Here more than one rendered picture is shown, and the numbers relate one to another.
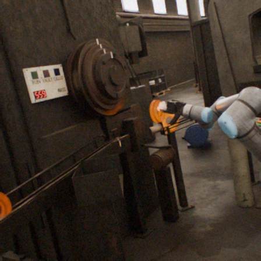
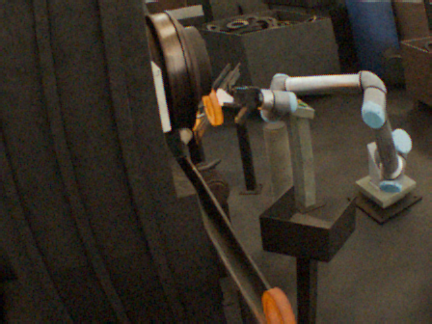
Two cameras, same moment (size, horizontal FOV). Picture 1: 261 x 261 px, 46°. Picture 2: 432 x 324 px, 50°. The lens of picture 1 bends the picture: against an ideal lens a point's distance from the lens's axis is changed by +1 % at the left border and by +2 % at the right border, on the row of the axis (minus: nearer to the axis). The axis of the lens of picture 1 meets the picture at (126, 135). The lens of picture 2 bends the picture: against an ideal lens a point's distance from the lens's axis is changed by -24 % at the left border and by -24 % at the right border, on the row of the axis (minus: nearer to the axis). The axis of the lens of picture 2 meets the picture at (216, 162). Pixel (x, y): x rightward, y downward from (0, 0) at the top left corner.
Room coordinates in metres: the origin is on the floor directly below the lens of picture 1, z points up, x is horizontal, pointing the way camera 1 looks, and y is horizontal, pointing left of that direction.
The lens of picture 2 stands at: (0.65, 1.49, 1.62)
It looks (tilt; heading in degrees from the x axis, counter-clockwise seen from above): 25 degrees down; 310
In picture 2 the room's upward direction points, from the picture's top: 10 degrees counter-clockwise
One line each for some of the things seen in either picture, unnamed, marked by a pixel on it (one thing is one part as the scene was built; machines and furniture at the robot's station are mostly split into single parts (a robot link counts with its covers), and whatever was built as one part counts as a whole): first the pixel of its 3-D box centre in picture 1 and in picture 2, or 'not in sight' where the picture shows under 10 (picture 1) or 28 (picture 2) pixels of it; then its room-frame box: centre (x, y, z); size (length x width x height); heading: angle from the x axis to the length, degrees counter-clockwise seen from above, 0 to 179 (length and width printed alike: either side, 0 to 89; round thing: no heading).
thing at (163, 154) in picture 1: (167, 183); (216, 224); (2.16, -0.23, 0.27); 0.22 x 0.13 x 0.53; 143
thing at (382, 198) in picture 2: not in sight; (387, 184); (1.56, -1.08, 0.10); 0.32 x 0.32 x 0.04; 59
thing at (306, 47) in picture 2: not in sight; (269, 55); (3.16, -2.42, 0.39); 1.03 x 0.83 x 0.77; 68
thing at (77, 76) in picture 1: (101, 78); (167, 67); (1.97, 0.08, 1.11); 0.47 x 0.06 x 0.47; 143
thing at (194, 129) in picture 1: (197, 131); not in sight; (4.02, -0.94, 0.17); 0.57 x 0.31 x 0.34; 163
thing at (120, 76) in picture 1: (113, 76); (194, 60); (1.92, 0.00, 1.11); 0.28 x 0.06 x 0.28; 143
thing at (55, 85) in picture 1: (47, 83); (153, 89); (1.77, 0.37, 1.15); 0.26 x 0.02 x 0.18; 143
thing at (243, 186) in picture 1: (240, 170); (281, 172); (2.14, -0.76, 0.26); 0.12 x 0.12 x 0.52
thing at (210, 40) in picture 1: (225, 66); not in sight; (5.75, -2.03, 0.88); 1.71 x 0.92 x 1.76; 143
